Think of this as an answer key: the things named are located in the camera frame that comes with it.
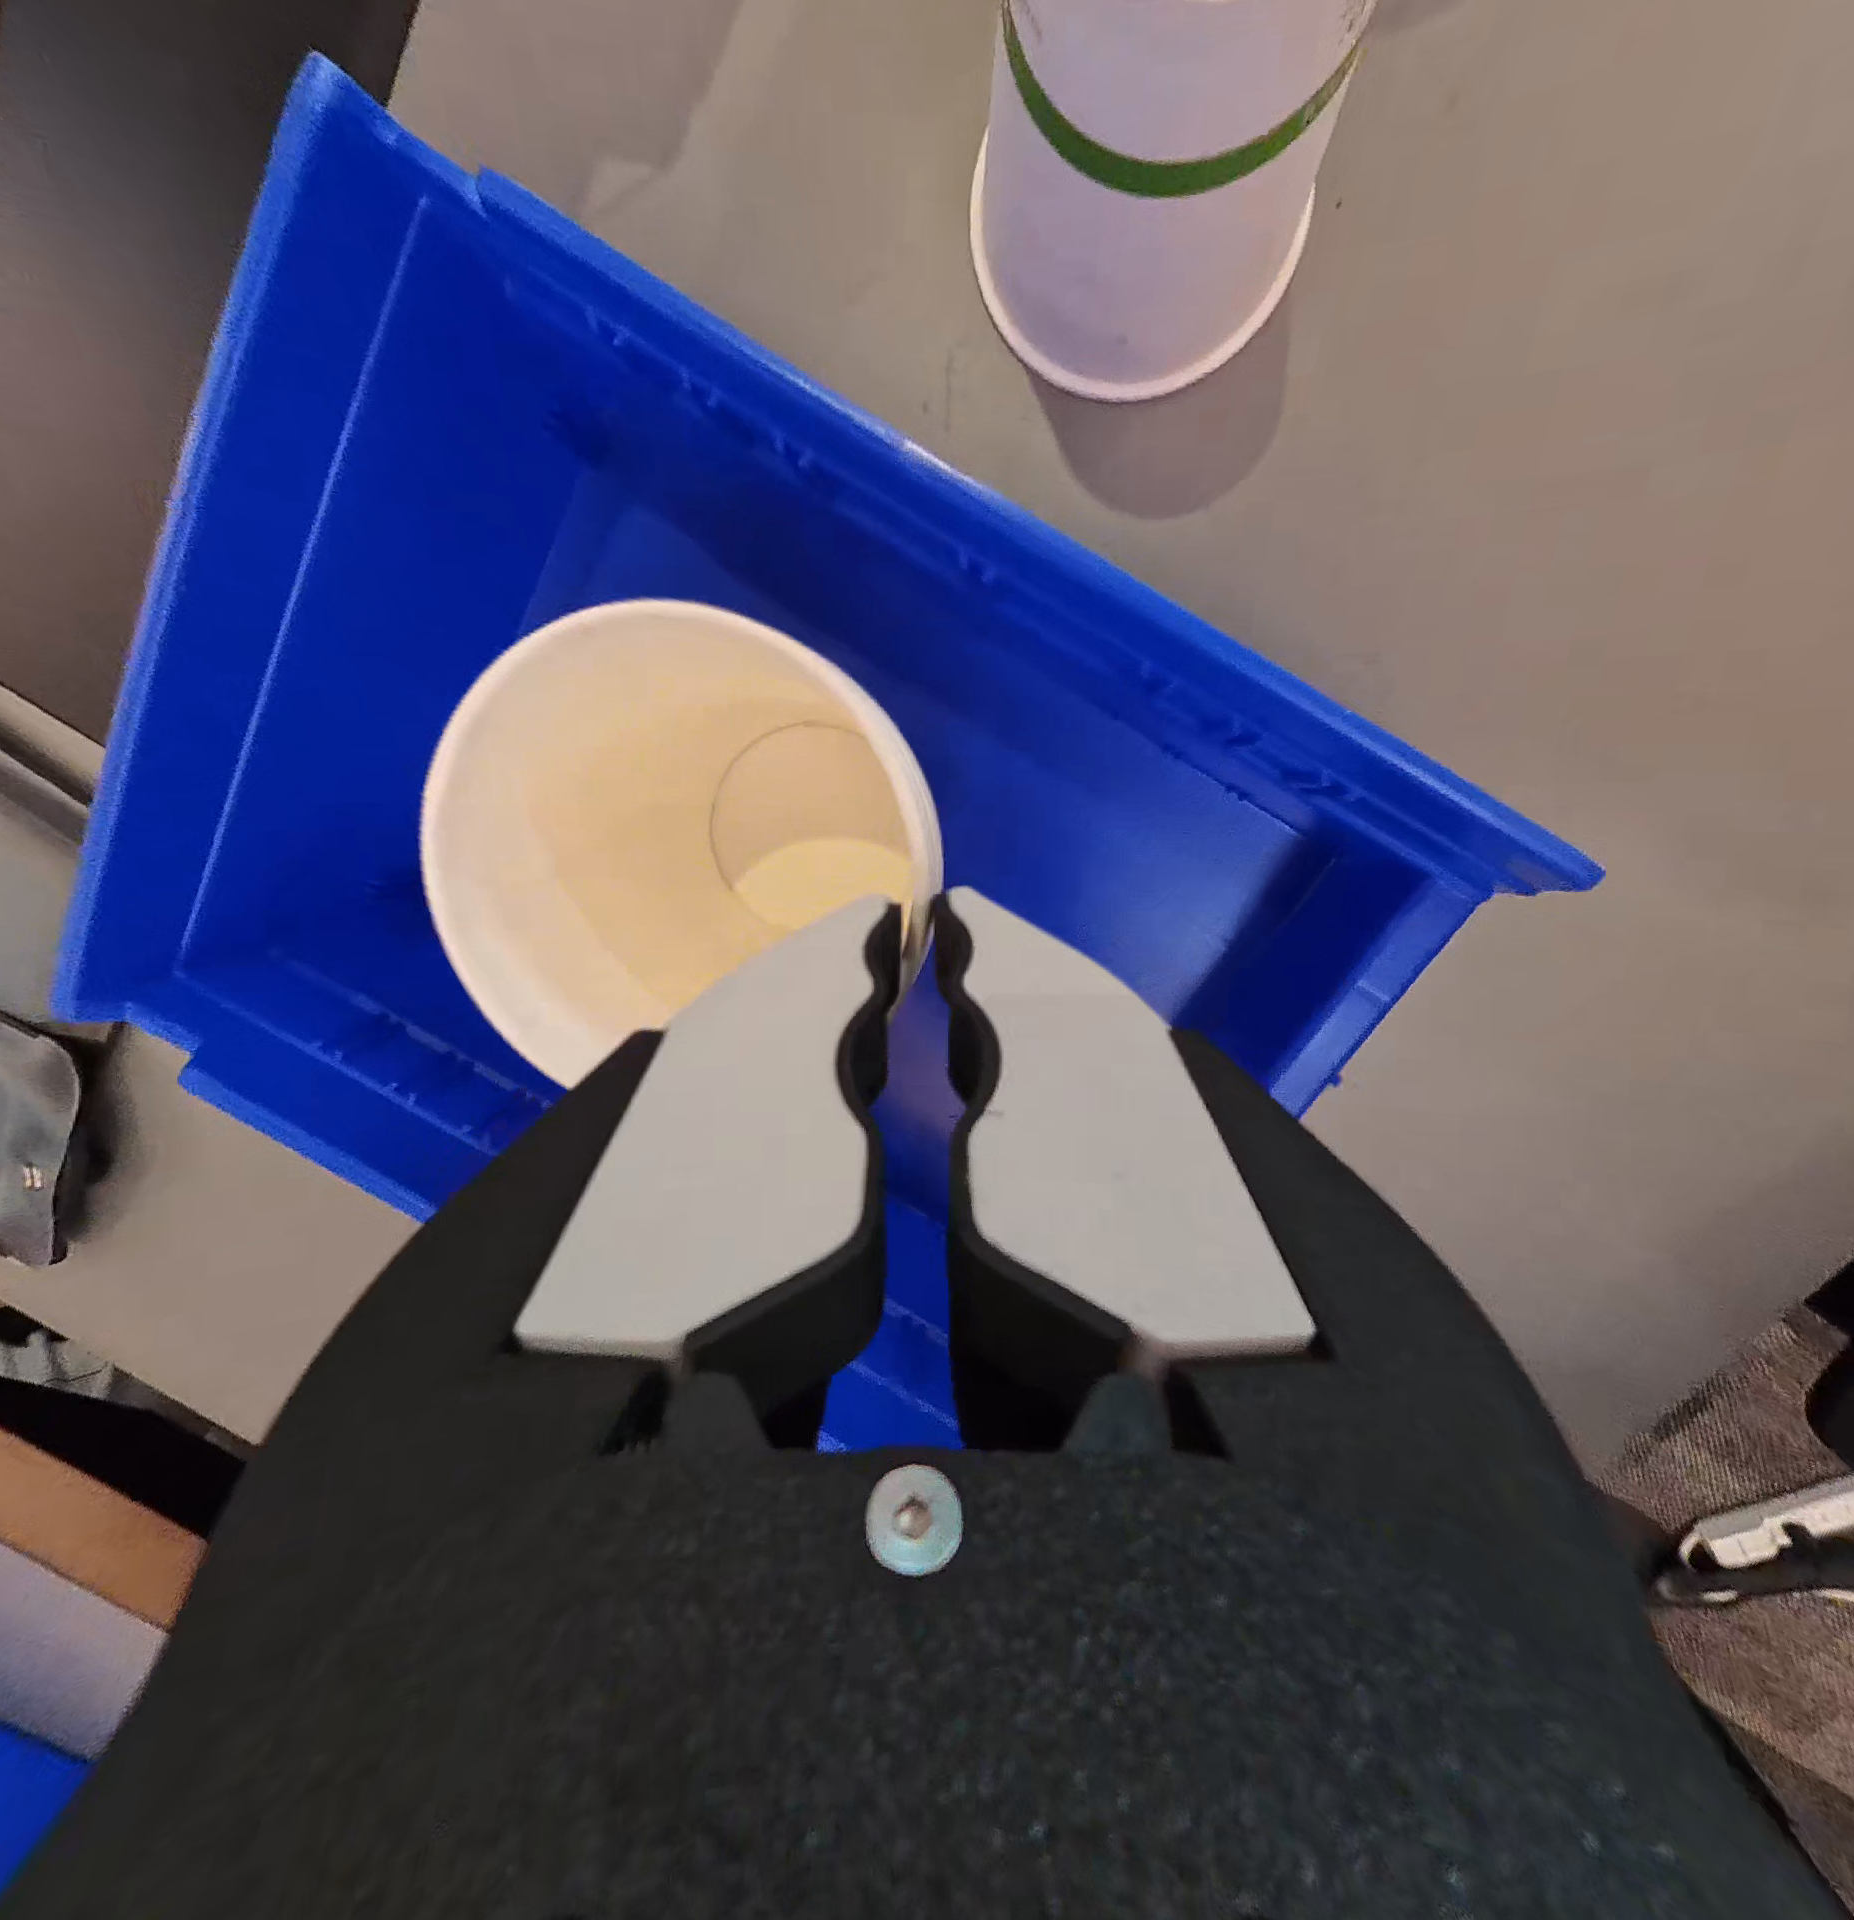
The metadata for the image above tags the nested stack of paper cups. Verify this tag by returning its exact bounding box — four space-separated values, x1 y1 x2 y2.
421 600 946 1091

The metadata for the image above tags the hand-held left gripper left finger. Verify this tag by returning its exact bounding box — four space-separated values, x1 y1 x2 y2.
511 895 911 1455

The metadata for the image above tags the green banded white paper cup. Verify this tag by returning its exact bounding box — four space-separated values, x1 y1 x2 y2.
970 0 1377 404

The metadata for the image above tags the blue plastic bin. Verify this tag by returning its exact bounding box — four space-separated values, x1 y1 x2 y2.
51 52 1609 1455
0 1710 94 1920

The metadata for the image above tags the wood edged grey table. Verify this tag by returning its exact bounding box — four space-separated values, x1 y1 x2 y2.
0 1408 209 1632

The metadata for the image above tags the white power strip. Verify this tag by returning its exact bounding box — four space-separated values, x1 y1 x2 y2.
1677 1476 1854 1575

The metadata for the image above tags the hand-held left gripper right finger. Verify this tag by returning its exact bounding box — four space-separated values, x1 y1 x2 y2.
933 888 1318 1455

